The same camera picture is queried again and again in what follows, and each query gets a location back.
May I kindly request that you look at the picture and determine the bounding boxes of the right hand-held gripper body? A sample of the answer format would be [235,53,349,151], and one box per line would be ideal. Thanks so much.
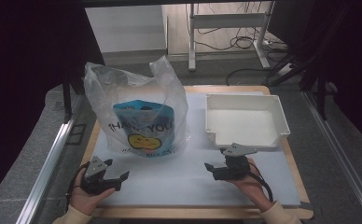
[212,142,258,182]

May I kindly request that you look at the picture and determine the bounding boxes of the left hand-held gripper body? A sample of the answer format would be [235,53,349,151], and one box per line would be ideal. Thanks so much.
[79,156,123,196]

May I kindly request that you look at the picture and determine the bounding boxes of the person's right hand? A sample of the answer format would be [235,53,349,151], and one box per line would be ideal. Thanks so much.
[228,157,276,213]

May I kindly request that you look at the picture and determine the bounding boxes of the person's left hand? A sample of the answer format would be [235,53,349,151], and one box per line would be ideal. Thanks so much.
[69,167,117,217]

